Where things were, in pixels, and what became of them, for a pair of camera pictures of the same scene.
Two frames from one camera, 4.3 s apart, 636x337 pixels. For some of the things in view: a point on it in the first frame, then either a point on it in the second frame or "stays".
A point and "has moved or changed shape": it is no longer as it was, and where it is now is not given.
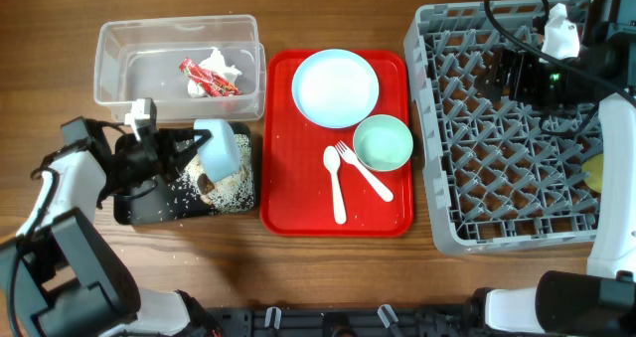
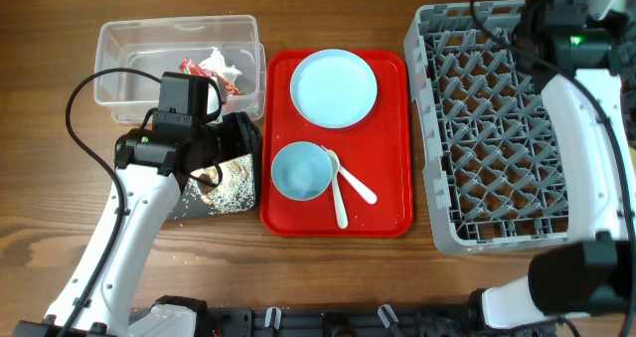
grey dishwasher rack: (498, 176) stays
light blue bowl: (219, 154) has moved or changed shape
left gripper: (154, 141) to (242, 140)
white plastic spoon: (331, 156) stays
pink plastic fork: (349, 156) to (364, 192)
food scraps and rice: (233, 194) stays
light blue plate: (335, 88) stays
